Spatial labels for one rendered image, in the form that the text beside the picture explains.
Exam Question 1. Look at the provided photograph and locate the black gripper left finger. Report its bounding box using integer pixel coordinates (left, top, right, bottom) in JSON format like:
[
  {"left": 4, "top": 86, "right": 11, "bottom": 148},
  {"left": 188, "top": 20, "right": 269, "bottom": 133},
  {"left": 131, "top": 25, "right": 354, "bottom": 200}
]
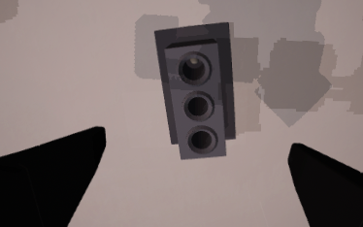
[{"left": 0, "top": 127, "right": 106, "bottom": 227}]

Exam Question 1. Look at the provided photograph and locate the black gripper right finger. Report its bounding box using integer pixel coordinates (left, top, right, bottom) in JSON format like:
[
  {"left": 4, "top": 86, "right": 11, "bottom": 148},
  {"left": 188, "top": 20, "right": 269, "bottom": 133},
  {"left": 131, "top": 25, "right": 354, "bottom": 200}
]
[{"left": 287, "top": 143, "right": 363, "bottom": 227}]

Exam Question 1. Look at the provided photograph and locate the grey plate with round holes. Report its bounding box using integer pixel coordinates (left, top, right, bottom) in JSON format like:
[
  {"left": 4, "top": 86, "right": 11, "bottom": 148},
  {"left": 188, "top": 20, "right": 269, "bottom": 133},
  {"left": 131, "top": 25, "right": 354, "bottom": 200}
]
[{"left": 164, "top": 39, "right": 226, "bottom": 160}]

